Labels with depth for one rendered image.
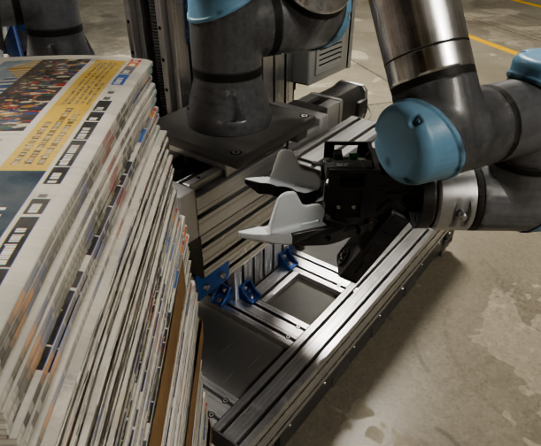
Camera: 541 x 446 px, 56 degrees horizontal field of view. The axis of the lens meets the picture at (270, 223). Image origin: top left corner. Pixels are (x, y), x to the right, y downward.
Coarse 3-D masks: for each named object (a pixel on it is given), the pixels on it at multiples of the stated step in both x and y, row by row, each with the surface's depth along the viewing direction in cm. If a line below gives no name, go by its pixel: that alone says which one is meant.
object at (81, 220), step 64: (0, 64) 35; (64, 64) 35; (128, 64) 35; (0, 128) 25; (64, 128) 25; (128, 128) 30; (0, 192) 20; (64, 192) 20; (128, 192) 30; (0, 256) 17; (64, 256) 19; (128, 256) 27; (0, 320) 15; (64, 320) 19; (128, 320) 27; (0, 384) 15; (64, 384) 19; (128, 384) 26
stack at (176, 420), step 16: (192, 288) 68; (192, 304) 66; (192, 320) 65; (192, 336) 65; (176, 352) 56; (192, 352) 66; (176, 368) 56; (192, 368) 65; (176, 384) 55; (192, 384) 66; (176, 400) 53; (176, 416) 52; (176, 432) 52; (208, 432) 86
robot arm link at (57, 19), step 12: (12, 0) 100; (24, 0) 100; (36, 0) 101; (48, 0) 102; (60, 0) 104; (72, 0) 106; (24, 12) 102; (36, 12) 103; (48, 12) 104; (60, 12) 105; (72, 12) 107; (24, 24) 106; (36, 24) 105; (48, 24) 105; (60, 24) 106; (72, 24) 107
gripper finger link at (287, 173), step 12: (276, 156) 60; (288, 156) 60; (276, 168) 61; (288, 168) 60; (300, 168) 60; (252, 180) 62; (264, 180) 62; (276, 180) 62; (288, 180) 61; (300, 180) 60; (312, 180) 60; (264, 192) 62; (276, 192) 61; (300, 192) 60; (312, 192) 60
